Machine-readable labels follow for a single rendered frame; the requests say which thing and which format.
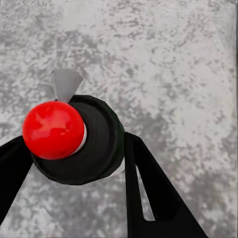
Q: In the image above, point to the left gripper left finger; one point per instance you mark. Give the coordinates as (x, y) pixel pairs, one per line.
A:
(15, 163)

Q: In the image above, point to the insectifuge atomizer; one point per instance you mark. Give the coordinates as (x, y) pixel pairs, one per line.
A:
(75, 139)

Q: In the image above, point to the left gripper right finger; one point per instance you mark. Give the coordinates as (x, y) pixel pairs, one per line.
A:
(173, 219)

